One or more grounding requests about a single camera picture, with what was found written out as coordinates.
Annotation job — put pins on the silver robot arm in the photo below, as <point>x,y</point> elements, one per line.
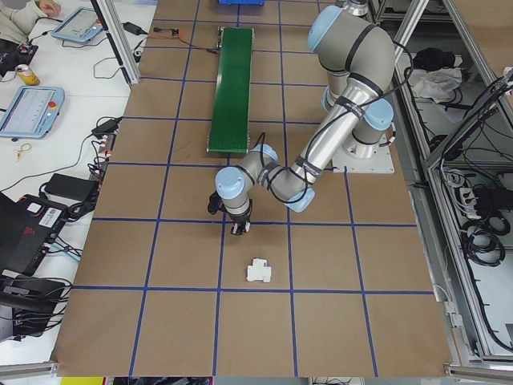
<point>352,52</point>
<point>356,5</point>

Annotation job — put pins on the person's bare hand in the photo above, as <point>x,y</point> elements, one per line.
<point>48,6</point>

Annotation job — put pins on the white plastic breaker module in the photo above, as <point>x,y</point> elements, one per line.
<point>260,273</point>

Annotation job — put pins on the green belt conveyor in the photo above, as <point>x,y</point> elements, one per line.
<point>232,92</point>

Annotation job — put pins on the red white connector bundle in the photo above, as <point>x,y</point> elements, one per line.
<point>105,143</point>
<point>96,170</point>

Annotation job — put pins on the large black power brick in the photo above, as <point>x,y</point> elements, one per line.
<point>70,186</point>

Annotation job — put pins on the small black square device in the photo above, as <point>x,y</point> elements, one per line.
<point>138,53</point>

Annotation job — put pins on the small circuit board red LED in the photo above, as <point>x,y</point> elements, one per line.
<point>175,32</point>

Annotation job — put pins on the black computer with label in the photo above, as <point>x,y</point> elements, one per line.
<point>28,232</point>

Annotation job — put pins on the blue open-front plastic bin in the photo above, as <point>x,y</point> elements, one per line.
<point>240,2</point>

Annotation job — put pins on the small black power adapter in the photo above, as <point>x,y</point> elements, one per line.
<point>134,28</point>

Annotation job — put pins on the power strip with plugs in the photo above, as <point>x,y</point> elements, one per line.
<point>467,197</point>

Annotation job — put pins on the black flat electronics box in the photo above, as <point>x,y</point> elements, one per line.
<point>24,301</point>

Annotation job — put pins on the tan rubber band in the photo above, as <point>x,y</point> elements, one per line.
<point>22,151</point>

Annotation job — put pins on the white cloth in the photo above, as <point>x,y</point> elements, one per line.
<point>437,86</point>

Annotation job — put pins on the blue grey teach pendant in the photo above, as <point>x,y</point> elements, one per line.
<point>76,25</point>
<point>30,112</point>

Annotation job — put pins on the black cloth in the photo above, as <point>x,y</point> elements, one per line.
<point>435,58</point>

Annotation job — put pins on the yellow drink can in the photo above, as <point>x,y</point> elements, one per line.
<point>28,75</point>

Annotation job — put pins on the person's sleeved arm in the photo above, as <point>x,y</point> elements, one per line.
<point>16,20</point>

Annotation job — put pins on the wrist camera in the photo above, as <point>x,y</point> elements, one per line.
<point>214,203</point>

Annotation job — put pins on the white square base plate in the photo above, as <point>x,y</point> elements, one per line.
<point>380,164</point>

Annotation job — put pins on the aluminium profile post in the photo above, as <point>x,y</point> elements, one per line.
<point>120,48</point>

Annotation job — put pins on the grey metal connector bracket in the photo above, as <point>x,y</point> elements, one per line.
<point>452,313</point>

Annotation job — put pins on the V-shaped metal bar frame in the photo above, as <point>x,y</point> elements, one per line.
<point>467,120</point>

